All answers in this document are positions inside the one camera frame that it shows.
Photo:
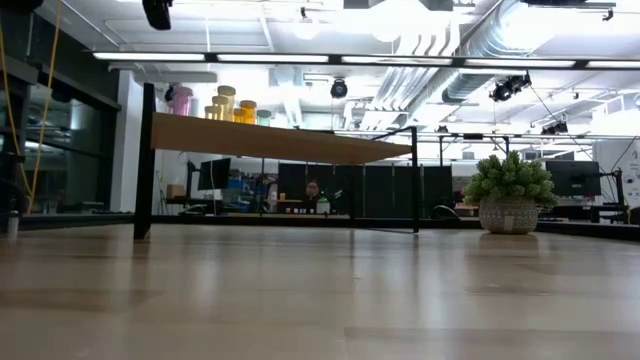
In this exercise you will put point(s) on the small white cylinder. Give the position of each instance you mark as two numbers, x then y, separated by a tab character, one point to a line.
12	225

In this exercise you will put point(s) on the white device with green light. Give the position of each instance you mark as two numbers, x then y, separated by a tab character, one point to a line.
323	206

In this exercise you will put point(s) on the yellow medicine bottle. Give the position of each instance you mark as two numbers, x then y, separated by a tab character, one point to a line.
217	102
227	100

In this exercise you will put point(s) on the black room divider panels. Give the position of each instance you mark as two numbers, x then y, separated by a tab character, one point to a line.
380	192

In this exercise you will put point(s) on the green plant in patterned pot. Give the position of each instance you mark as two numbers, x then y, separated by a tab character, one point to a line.
507	185

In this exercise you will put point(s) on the white poster board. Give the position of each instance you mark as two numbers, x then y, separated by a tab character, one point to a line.
632	175

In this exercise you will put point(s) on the silver ventilation duct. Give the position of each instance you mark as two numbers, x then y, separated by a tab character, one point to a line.
465	87

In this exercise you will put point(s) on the yellow-green medicine bottle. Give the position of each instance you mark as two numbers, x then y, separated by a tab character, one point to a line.
209	114

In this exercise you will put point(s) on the black track spotlight cluster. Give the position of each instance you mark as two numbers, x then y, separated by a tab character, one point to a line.
507	89

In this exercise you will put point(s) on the brown cardboard box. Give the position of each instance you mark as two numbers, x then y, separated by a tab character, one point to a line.
176	191

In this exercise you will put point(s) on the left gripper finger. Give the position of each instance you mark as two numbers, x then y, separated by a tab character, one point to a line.
157	12

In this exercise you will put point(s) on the black track spotlight pair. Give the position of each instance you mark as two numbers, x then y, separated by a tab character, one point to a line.
554	129

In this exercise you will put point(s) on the white globe ceiling lamp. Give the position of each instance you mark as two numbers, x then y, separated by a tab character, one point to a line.
306	29

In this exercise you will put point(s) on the black office chair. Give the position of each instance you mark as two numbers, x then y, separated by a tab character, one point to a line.
444	212

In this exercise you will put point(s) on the wide black computer monitor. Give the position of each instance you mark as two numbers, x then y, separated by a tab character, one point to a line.
572	178

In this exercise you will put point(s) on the person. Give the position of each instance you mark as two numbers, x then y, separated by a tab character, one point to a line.
312	190

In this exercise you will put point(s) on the black round ceiling spotlight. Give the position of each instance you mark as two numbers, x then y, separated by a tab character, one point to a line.
169	94
338	89

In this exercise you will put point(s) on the black table edge rail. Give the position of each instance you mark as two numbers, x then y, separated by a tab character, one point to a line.
75	220

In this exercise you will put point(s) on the pink medicine bottle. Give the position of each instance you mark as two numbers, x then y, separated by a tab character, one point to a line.
183	102

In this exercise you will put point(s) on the wooden shelf with black frame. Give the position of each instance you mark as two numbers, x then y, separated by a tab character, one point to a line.
275	142

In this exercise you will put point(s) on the teal medicine bottle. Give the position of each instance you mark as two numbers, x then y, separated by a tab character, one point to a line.
264	119

